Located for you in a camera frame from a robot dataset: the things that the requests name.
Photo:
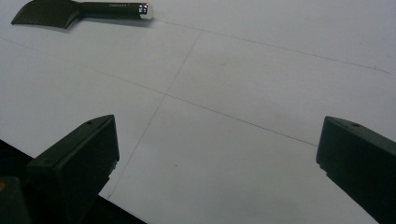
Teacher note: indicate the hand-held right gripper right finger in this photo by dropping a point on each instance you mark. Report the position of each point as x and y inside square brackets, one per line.
[361, 161]

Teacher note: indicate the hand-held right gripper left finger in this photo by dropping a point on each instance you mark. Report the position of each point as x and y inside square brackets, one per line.
[77, 161]

